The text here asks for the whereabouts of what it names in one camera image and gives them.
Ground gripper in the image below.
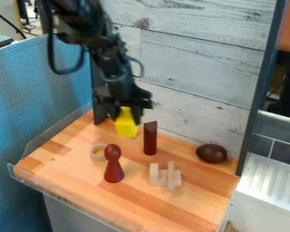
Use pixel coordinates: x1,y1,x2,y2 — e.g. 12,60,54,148
90,53,155,126

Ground yellow block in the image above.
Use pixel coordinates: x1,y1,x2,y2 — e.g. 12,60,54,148
113,106,140,140

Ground dark red cylinder block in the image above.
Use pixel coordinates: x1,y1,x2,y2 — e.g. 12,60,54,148
142,120,159,157

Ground dark red pawn block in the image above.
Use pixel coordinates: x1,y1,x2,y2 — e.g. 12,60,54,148
102,143,126,184

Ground light wooden puzzle block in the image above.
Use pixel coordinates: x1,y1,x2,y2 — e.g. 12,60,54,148
147,160,184,191

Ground dark red egg block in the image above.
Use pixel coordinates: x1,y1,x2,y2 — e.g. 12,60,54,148
194,143,229,165

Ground wooden ring block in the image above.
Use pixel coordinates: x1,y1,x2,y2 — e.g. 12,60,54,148
88,143,109,162

